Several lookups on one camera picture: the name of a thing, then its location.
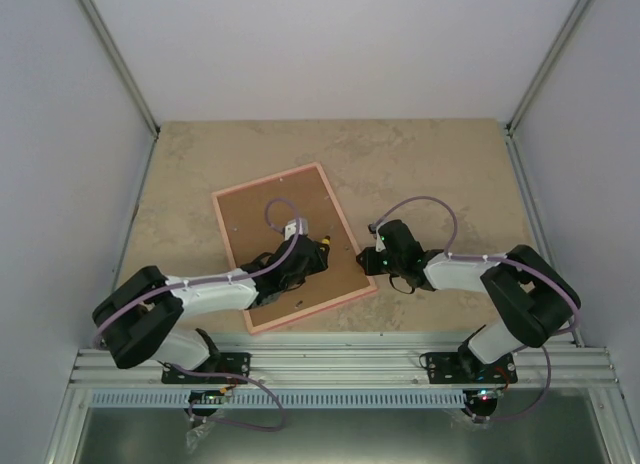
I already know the pink wooden photo frame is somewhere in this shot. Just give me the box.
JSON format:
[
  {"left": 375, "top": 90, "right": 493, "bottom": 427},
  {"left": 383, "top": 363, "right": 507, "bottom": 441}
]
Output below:
[{"left": 210, "top": 162, "right": 379, "bottom": 337}]

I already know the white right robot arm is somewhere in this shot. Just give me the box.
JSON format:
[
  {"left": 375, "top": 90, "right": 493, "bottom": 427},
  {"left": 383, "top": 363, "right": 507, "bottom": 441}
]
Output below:
[{"left": 356, "top": 220, "right": 581, "bottom": 383}]

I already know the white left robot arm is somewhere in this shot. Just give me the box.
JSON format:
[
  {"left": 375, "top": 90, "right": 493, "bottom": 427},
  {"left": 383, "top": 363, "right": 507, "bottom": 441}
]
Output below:
[{"left": 92, "top": 234, "right": 330, "bottom": 383}]

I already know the right controller board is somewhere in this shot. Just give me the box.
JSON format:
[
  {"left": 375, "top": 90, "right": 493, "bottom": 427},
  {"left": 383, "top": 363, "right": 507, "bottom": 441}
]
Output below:
[{"left": 462, "top": 386, "right": 505, "bottom": 421}]

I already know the controller board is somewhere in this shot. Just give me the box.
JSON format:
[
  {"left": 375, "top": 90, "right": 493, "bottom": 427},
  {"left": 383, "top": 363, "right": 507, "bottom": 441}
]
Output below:
[
  {"left": 186, "top": 388, "right": 233, "bottom": 418},
  {"left": 462, "top": 386, "right": 505, "bottom": 421}
]

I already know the left controller board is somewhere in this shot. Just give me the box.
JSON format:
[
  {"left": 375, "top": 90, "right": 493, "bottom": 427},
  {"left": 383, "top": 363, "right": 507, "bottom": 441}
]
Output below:
[{"left": 186, "top": 388, "right": 233, "bottom": 418}]

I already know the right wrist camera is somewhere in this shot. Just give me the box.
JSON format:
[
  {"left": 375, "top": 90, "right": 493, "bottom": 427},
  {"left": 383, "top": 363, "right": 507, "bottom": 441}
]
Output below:
[{"left": 368, "top": 222, "right": 386, "bottom": 253}]

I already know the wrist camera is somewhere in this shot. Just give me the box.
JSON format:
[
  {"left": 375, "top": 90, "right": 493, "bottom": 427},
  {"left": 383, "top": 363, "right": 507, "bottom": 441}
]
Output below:
[
  {"left": 368, "top": 222, "right": 386, "bottom": 253},
  {"left": 283, "top": 217, "right": 309, "bottom": 241}
]

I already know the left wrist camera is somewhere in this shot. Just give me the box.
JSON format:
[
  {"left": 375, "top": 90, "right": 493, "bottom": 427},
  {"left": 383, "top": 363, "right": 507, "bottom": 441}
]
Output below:
[{"left": 283, "top": 217, "right": 309, "bottom": 241}]

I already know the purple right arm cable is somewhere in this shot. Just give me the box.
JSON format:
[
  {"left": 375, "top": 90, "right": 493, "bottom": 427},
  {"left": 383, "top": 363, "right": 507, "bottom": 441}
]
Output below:
[{"left": 372, "top": 196, "right": 582, "bottom": 353}]

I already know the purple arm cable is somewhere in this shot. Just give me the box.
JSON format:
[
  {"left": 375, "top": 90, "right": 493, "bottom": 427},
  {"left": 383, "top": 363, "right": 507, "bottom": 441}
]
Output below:
[
  {"left": 372, "top": 196, "right": 582, "bottom": 353},
  {"left": 92, "top": 197, "right": 304, "bottom": 353}
]

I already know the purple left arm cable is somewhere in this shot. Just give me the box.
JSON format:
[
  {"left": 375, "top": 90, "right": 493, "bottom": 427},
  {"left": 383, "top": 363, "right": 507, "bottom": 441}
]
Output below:
[{"left": 92, "top": 197, "right": 304, "bottom": 353}]

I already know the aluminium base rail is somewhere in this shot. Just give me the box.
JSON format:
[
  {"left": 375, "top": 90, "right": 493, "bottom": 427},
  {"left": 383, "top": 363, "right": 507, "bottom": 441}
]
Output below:
[{"left": 69, "top": 331, "right": 619, "bottom": 388}]

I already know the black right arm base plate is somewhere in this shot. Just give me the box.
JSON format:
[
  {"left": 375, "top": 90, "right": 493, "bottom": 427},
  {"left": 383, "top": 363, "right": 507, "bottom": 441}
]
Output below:
[{"left": 419, "top": 352, "right": 518, "bottom": 385}]

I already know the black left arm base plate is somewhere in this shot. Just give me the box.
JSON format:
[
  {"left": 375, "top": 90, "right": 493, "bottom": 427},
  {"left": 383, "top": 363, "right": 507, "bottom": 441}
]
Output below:
[{"left": 161, "top": 352, "right": 252, "bottom": 385}]

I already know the grey slotted cable duct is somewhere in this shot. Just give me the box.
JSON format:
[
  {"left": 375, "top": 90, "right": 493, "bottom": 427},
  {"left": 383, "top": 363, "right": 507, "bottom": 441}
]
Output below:
[{"left": 89, "top": 388, "right": 474, "bottom": 409}]

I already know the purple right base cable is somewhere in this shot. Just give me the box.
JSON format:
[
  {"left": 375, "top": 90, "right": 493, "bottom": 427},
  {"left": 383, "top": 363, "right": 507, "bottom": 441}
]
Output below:
[{"left": 464, "top": 346, "right": 554, "bottom": 425}]

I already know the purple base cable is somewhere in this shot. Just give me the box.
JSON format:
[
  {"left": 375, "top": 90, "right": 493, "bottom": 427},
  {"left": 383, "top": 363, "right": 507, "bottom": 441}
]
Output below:
[
  {"left": 172, "top": 361, "right": 289, "bottom": 433},
  {"left": 464, "top": 346, "right": 554, "bottom": 425}
]

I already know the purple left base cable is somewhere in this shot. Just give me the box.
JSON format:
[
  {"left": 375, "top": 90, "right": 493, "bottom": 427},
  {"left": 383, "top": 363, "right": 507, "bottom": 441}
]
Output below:
[{"left": 172, "top": 361, "right": 289, "bottom": 433}]

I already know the aluminium corner post right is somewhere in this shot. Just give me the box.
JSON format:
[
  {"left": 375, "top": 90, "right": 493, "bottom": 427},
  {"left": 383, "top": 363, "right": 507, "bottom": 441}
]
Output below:
[{"left": 504, "top": 0, "right": 595, "bottom": 137}]

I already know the aluminium corner post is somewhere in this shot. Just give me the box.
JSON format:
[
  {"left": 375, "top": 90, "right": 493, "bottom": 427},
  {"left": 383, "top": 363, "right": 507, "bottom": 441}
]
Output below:
[
  {"left": 69, "top": 0, "right": 161, "bottom": 138},
  {"left": 504, "top": 0, "right": 595, "bottom": 137}
]

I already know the aluminium corner post left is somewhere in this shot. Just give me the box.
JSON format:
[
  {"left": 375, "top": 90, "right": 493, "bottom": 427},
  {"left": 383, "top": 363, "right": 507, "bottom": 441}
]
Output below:
[{"left": 69, "top": 0, "right": 161, "bottom": 138}]

